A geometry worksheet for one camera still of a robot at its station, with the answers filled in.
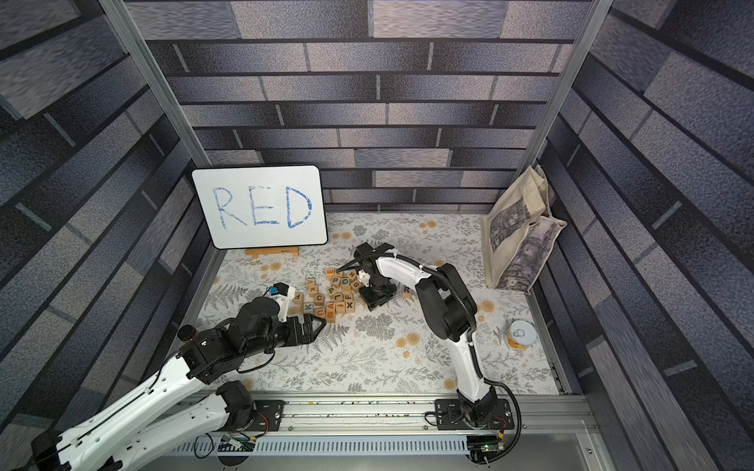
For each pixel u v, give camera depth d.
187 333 0.77
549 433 0.75
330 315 0.90
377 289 0.81
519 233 0.88
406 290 0.95
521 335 0.82
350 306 0.91
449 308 0.54
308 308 0.90
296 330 0.63
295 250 1.04
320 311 0.90
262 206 0.97
